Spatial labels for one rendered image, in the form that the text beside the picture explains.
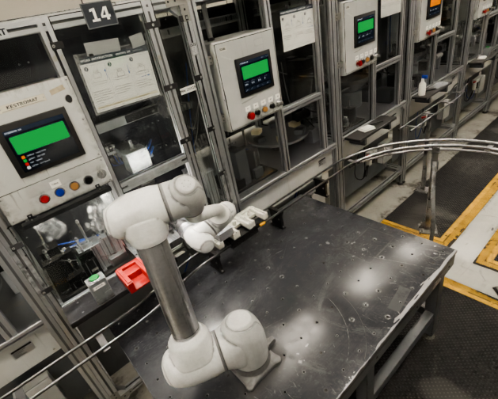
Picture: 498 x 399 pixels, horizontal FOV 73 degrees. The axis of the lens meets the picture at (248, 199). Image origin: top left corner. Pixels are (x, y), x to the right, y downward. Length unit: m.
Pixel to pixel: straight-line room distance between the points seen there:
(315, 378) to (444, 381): 1.01
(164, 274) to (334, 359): 0.77
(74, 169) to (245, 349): 1.00
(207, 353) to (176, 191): 0.60
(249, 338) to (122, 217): 0.63
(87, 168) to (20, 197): 0.27
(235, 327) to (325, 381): 0.41
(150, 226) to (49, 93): 0.70
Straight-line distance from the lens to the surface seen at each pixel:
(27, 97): 1.51
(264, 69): 2.00
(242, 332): 1.30
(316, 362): 1.51
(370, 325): 1.61
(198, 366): 1.33
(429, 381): 2.30
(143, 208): 1.06
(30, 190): 1.56
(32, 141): 1.50
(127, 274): 1.73
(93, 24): 1.58
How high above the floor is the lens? 1.95
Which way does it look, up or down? 30 degrees down
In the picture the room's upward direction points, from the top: 12 degrees counter-clockwise
